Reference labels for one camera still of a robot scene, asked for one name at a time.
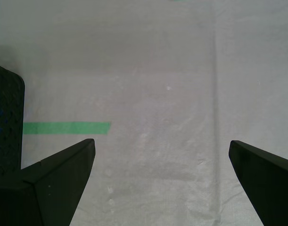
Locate long green tape strip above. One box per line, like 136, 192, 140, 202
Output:
23, 121, 112, 135

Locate black perforated plastic basket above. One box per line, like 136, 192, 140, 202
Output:
0, 62, 25, 188

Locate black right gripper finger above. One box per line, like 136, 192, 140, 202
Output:
229, 140, 288, 226
0, 138, 96, 226

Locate white woven table cover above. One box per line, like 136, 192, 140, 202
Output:
0, 0, 288, 226

